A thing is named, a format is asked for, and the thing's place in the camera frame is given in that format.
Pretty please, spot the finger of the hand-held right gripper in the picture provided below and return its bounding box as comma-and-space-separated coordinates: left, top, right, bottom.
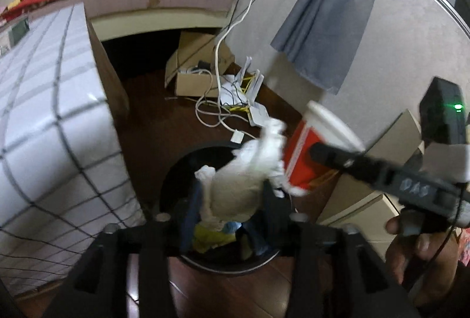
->
310, 141, 402, 194

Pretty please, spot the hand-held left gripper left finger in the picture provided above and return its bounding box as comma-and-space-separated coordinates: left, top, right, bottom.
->
42, 180, 205, 318

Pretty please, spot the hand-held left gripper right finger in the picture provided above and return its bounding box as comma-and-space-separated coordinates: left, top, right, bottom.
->
254, 179, 423, 318

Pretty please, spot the white tissue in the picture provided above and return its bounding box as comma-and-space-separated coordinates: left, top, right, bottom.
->
194, 118, 310, 231

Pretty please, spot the red and white paper cup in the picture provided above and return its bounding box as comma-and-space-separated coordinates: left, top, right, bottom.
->
284, 100, 367, 194

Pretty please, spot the black trash bin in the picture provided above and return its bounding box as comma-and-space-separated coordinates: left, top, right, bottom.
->
159, 143, 299, 275

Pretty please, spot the person's right hand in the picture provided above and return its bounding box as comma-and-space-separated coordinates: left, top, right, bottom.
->
385, 217, 462, 308

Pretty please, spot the yellow wrapper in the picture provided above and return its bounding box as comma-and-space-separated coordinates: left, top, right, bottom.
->
194, 223, 236, 253

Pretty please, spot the beige cabinet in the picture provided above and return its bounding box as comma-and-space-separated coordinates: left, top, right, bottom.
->
315, 108, 427, 260

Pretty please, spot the white router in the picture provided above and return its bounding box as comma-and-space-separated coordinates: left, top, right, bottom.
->
219, 55, 271, 127

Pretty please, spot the grey curtain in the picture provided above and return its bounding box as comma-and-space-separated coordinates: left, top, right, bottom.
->
270, 0, 390, 95

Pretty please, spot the cardboard box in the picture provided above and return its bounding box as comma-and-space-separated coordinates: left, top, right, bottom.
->
164, 31, 236, 99

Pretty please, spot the table with white grid cover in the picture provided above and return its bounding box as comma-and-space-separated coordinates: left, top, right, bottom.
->
0, 2, 148, 297

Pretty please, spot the bed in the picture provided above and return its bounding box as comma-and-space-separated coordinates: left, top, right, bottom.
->
0, 0, 239, 44

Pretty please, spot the green box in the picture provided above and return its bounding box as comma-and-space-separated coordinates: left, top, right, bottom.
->
9, 18, 31, 48

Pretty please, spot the yellow cable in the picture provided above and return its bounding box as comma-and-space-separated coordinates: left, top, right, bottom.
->
223, 71, 258, 115

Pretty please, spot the white cable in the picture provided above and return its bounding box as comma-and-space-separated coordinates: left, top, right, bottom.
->
194, 0, 258, 132

